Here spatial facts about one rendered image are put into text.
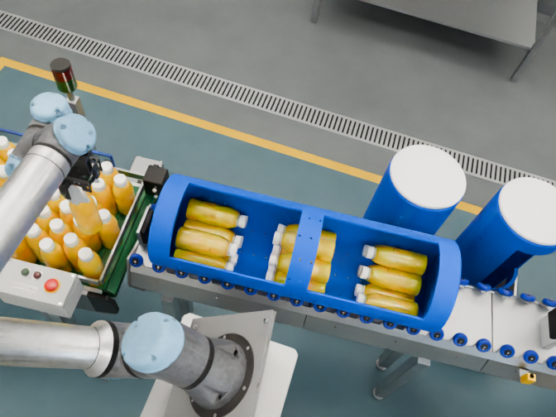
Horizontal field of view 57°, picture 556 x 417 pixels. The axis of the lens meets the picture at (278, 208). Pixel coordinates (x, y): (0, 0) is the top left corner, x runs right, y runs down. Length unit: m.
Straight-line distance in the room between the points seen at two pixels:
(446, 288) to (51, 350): 0.99
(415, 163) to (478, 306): 0.54
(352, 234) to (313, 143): 1.60
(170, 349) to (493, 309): 1.18
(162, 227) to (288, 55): 2.45
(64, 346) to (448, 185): 1.36
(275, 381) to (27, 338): 0.62
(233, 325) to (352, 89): 2.58
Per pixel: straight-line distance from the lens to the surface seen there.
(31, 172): 0.96
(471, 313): 1.84
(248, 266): 1.67
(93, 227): 1.54
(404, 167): 1.90
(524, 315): 1.93
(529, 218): 1.98
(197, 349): 1.08
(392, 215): 1.93
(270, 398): 1.36
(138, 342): 1.07
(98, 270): 1.65
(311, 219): 1.46
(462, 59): 4.11
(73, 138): 0.99
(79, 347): 1.10
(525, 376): 1.85
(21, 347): 1.05
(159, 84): 3.48
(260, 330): 1.17
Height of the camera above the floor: 2.48
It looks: 58 degrees down
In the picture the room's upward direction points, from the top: 12 degrees clockwise
